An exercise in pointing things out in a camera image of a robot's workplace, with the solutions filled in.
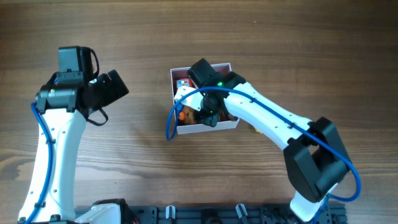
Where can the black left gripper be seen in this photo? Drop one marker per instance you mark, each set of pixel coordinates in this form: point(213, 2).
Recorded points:
point(112, 93)

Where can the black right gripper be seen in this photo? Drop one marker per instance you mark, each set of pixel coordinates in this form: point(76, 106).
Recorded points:
point(208, 121)

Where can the brown plush toy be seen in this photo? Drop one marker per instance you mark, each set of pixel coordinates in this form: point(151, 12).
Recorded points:
point(187, 116)

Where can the white cardboard box pink inside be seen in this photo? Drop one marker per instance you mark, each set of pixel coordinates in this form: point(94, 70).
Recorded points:
point(223, 123)

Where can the yellow round wheel toy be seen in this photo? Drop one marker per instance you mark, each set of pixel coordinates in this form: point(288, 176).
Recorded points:
point(257, 130)

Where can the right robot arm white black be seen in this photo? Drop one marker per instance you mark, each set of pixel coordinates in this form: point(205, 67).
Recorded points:
point(315, 156)

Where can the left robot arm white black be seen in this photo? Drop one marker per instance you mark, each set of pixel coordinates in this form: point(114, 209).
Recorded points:
point(62, 108)

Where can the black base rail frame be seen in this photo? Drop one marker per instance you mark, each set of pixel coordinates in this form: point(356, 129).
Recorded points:
point(279, 213)

